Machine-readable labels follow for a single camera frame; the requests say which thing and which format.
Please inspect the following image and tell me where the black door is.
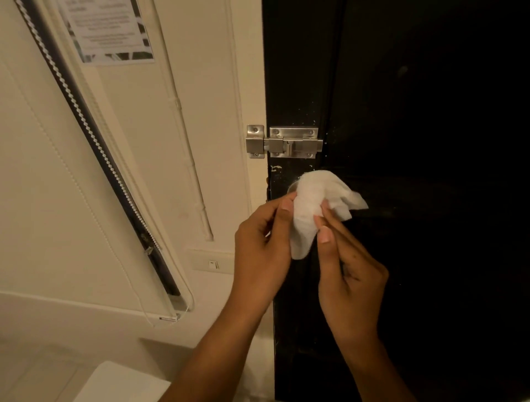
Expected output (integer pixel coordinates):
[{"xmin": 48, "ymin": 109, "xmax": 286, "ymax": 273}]
[{"xmin": 262, "ymin": 0, "xmax": 530, "ymax": 402}]

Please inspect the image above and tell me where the person's left hand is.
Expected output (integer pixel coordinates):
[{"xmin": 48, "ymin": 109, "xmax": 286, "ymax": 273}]
[{"xmin": 234, "ymin": 193, "xmax": 297, "ymax": 317}]

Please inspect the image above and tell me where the person's right forearm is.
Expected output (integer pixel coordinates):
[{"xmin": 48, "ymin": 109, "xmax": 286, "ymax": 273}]
[{"xmin": 339, "ymin": 335, "xmax": 417, "ymax": 402}]

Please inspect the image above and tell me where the white bead chain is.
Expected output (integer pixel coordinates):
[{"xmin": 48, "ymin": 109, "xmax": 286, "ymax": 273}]
[{"xmin": 14, "ymin": 0, "xmax": 163, "ymax": 254}]

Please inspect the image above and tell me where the white box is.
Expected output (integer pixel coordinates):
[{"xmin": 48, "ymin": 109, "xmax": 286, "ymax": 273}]
[{"xmin": 72, "ymin": 361, "xmax": 171, "ymax": 402}]

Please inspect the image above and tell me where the white light switch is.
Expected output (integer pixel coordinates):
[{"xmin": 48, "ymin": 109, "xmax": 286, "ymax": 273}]
[{"xmin": 188, "ymin": 248, "xmax": 236, "ymax": 275}]

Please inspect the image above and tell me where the silver door bolt latch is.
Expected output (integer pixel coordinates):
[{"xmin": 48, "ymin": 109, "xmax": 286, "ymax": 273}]
[{"xmin": 268, "ymin": 126, "xmax": 324, "ymax": 159}]

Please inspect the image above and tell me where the printed paper notice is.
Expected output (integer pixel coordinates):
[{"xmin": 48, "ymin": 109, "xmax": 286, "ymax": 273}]
[{"xmin": 55, "ymin": 0, "xmax": 155, "ymax": 65}]

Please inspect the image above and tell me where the silver bolt keeper plate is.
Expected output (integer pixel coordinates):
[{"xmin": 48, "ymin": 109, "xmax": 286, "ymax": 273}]
[{"xmin": 245, "ymin": 125, "xmax": 266, "ymax": 160}]

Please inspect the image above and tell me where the cream roller blind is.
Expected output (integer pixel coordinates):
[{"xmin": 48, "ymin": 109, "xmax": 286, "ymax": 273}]
[{"xmin": 0, "ymin": 0, "xmax": 183, "ymax": 323}]

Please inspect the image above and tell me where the person's left forearm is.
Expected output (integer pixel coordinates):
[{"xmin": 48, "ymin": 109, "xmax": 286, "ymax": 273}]
[{"xmin": 159, "ymin": 297, "xmax": 275, "ymax": 402}]

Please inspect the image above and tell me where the person's right hand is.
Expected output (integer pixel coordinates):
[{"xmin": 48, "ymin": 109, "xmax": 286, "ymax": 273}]
[{"xmin": 313, "ymin": 200, "xmax": 390, "ymax": 345}]

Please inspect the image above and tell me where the white tissue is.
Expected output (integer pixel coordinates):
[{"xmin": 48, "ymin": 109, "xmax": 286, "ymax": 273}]
[{"xmin": 288, "ymin": 170, "xmax": 369, "ymax": 261}]

